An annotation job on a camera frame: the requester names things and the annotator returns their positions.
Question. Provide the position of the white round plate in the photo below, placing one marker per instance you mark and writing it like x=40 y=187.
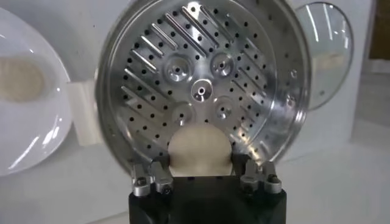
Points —
x=30 y=137

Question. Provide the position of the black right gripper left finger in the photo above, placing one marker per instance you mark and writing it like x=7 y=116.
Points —
x=141 y=184

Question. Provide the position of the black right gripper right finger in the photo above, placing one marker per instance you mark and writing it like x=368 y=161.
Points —
x=272 y=184

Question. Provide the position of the stainless steel steamer basket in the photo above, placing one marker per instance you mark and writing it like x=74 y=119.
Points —
x=198 y=61

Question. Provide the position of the white steamed baozi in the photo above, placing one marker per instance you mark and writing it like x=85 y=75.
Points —
x=18 y=79
x=199 y=149

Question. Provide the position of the round glass pot lid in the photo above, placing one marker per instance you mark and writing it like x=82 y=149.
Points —
x=329 y=61

